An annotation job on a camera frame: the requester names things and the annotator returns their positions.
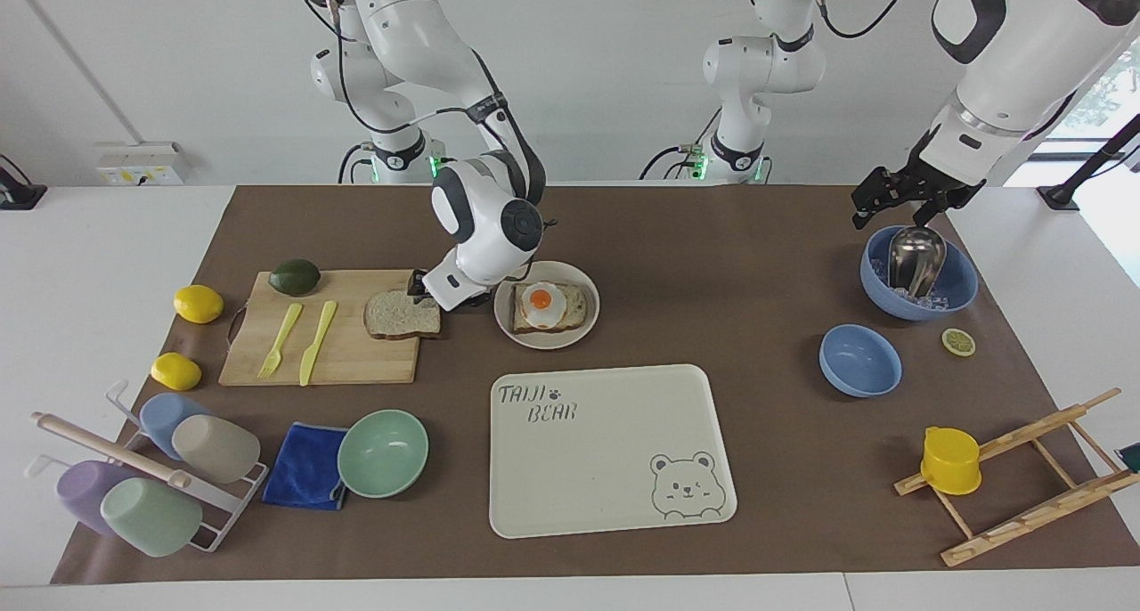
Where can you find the white wall socket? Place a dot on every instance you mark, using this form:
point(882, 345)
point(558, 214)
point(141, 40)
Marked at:
point(142, 164)

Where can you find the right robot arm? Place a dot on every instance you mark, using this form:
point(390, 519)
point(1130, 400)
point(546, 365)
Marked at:
point(401, 23)

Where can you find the purple cup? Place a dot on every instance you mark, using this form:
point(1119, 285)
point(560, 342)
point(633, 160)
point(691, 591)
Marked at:
point(82, 495)

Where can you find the lemon slice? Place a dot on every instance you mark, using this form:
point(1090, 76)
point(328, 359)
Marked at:
point(959, 342)

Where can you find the metal scoop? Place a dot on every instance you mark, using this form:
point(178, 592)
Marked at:
point(916, 259)

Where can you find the small blue bowl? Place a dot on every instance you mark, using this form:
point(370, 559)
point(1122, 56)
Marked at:
point(859, 362)

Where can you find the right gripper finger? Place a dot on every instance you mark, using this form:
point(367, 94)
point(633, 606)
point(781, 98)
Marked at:
point(419, 286)

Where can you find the black stand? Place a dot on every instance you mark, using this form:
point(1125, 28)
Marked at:
point(18, 192)
point(1091, 166)

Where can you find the yellow plastic knife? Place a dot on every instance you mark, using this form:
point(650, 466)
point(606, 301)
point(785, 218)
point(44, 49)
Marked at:
point(316, 344)

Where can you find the dark teal object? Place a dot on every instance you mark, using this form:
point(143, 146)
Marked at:
point(1131, 458)

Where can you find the wooden dish rack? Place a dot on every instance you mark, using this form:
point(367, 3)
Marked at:
point(1024, 515)

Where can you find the ice cube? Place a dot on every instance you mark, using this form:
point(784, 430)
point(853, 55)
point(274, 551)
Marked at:
point(937, 304)

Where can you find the fried egg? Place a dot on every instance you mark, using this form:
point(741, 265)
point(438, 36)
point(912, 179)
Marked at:
point(541, 303)

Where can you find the green bowl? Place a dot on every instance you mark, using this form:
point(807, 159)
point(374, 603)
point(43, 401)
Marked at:
point(383, 455)

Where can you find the blue cup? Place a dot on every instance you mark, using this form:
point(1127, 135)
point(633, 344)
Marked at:
point(160, 415)

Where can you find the dark green avocado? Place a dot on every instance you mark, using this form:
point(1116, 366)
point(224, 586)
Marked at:
point(295, 278)

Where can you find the toast with fried egg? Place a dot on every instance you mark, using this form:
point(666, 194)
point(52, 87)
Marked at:
point(577, 306)

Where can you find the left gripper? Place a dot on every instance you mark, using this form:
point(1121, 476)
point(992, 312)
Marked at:
point(944, 192)

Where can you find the yellow plastic fork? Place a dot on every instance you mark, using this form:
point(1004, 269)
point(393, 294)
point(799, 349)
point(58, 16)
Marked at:
point(278, 344)

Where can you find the large blue bowl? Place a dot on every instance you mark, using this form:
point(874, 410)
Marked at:
point(962, 277)

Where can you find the blue cloth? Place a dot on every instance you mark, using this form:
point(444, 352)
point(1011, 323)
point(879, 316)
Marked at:
point(298, 468)

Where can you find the brown bread slice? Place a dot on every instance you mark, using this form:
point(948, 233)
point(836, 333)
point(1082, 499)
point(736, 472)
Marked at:
point(396, 317)

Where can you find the beige cup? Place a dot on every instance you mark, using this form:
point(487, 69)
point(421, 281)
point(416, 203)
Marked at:
point(218, 449)

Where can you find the yellow cup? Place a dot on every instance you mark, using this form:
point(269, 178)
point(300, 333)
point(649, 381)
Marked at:
point(951, 460)

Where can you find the round beige plate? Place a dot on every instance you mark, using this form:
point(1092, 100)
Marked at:
point(561, 339)

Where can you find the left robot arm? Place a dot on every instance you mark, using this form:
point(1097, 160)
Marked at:
point(1024, 50)

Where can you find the green cup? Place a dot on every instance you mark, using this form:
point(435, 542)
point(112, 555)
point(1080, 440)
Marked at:
point(151, 517)

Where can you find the cream tray with bear print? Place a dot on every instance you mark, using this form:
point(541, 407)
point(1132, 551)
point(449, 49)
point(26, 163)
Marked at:
point(606, 451)

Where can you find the yellow lemon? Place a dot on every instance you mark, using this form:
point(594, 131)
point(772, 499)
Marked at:
point(175, 371)
point(199, 304)

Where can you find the wooden cutting board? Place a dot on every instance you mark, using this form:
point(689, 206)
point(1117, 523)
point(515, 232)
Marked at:
point(356, 362)

